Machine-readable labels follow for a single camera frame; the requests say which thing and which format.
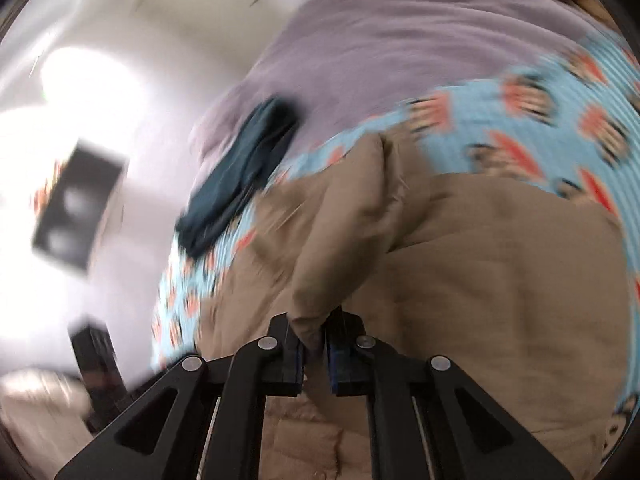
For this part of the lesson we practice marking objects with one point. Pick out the lilac blanket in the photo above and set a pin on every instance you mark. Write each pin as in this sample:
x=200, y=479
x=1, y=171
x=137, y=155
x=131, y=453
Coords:
x=400, y=35

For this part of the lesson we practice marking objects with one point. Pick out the pale cloth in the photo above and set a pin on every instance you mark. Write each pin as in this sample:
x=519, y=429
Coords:
x=35, y=405

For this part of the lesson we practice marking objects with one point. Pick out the beige puffer jacket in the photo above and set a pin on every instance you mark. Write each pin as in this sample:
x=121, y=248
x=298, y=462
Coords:
x=475, y=260

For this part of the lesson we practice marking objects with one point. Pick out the dark teal cloth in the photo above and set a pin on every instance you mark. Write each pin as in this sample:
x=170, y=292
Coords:
x=240, y=170

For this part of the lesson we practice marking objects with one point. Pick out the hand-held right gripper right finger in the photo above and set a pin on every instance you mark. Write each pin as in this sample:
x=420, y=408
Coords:
x=340, y=365

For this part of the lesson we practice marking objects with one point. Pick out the blue striped printed blanket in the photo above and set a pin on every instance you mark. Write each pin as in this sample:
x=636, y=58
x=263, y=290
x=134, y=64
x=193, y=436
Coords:
x=500, y=125

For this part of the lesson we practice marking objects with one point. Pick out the black box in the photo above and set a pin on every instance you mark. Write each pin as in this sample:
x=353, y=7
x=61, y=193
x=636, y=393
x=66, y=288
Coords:
x=75, y=200

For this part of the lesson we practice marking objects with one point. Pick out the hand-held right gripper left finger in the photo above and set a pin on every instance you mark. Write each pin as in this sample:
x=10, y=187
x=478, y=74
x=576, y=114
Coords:
x=289, y=360

